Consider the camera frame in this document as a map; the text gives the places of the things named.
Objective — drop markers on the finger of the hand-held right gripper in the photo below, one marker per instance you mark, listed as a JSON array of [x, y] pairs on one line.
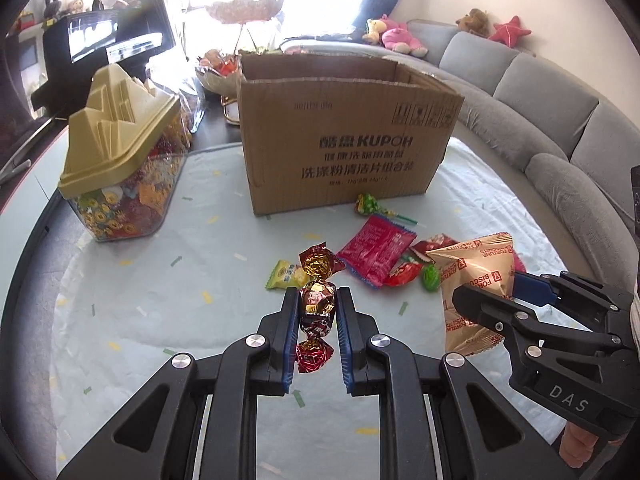
[[532, 287], [480, 310]]

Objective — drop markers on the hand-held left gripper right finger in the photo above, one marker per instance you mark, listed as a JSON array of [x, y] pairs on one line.
[[343, 340]]

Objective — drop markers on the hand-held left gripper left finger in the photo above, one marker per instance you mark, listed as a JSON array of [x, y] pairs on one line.
[[291, 340]]

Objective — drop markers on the red gold chocolate candy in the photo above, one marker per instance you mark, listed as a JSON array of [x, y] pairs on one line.
[[320, 260], [316, 305]]

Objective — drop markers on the beige biscuit packet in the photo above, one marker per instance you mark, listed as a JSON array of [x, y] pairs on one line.
[[475, 265]]

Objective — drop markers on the red snack packet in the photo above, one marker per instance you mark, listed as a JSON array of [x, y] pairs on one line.
[[375, 247]]

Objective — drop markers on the brown cardboard box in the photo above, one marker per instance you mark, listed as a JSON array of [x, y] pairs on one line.
[[340, 125]]

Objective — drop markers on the person's right hand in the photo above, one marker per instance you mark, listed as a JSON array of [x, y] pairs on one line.
[[580, 442]]

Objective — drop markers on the green round candy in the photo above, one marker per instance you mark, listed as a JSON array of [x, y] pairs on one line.
[[430, 277]]

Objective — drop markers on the yellow green candy packet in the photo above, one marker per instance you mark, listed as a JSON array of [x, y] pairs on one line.
[[286, 275]]

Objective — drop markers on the small red white packet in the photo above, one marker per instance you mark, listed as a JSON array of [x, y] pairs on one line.
[[432, 245]]

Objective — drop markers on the red strawberry candy wrapper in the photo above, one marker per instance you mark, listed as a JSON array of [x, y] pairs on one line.
[[405, 270]]

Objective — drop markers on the pale blue tablecloth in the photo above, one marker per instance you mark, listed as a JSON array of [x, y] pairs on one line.
[[175, 285]]

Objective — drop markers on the green wrapped lollipop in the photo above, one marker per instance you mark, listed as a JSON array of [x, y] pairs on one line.
[[364, 205]]

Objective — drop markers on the grey curved sofa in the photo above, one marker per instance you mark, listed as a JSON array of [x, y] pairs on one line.
[[540, 100]]

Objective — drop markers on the red star plush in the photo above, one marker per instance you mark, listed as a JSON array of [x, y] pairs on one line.
[[510, 31]]

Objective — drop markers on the clear plastic bag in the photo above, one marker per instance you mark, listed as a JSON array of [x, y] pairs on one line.
[[187, 95]]

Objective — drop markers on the clear candy jar gold lid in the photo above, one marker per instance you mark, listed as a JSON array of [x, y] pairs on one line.
[[125, 125]]

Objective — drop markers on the brown plush bear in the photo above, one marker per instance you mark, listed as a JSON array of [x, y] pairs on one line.
[[472, 21]]

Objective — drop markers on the pink plush toy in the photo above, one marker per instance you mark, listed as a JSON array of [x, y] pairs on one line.
[[400, 35]]

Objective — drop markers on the yellow plush toy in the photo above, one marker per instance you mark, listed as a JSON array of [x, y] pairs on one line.
[[372, 30]]

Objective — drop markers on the tiered white fruit stand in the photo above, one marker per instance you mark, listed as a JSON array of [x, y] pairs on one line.
[[245, 10]]

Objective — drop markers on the black piano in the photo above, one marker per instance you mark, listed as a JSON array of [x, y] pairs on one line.
[[100, 35]]

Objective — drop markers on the beige plush toy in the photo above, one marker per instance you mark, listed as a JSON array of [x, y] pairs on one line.
[[75, 6]]

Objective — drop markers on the grey bunny plush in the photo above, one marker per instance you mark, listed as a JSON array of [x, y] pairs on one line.
[[52, 2]]

